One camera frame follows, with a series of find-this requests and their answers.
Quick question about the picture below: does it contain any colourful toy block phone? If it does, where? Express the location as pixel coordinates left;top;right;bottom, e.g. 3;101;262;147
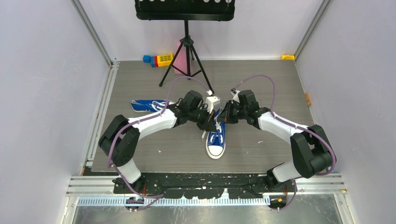
142;54;173;68

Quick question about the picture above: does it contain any aluminium frame rail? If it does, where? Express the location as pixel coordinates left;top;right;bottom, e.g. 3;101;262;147
66;176;118;196

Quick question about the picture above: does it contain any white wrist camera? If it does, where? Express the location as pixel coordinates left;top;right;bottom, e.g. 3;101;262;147
231;88;240;103
205;90;221;113

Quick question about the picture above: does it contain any yellow corner block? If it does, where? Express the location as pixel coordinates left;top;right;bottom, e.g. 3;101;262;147
281;55;295;61

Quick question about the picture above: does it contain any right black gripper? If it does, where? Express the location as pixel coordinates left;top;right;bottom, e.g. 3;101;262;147
216;100;248;124

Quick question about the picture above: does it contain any blue sneaker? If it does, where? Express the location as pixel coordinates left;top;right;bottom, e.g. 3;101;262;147
131;99;166;112
202;107;226;160

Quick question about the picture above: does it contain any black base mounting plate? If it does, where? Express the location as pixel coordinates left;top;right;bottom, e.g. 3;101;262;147
113;173;294;199

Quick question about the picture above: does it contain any pink foam block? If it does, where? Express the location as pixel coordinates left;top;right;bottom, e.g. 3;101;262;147
173;42;187;74

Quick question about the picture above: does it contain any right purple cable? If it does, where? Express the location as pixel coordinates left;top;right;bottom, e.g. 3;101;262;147
231;74;337;176

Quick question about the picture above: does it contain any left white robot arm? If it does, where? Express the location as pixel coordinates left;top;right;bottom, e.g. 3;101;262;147
98;90;220;193

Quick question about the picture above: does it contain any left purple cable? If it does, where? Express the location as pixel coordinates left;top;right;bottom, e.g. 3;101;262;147
106;76;214;199

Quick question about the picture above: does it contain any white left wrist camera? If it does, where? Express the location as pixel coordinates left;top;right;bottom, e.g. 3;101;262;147
205;90;221;113

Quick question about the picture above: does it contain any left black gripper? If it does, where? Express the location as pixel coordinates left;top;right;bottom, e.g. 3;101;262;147
188;105;216;132

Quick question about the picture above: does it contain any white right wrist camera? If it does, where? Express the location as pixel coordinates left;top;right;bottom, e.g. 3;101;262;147
231;88;240;103

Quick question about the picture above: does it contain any black music stand tripod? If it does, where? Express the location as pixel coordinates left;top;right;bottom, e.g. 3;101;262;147
135;0;235;91

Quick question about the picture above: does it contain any small wooden block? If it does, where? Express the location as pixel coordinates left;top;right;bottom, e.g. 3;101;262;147
304;92;312;107

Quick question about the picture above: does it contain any purple cable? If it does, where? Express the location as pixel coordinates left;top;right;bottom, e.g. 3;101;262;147
106;76;214;199
231;74;337;176

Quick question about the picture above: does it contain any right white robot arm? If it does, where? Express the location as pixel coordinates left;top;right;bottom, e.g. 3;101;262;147
220;89;336;192

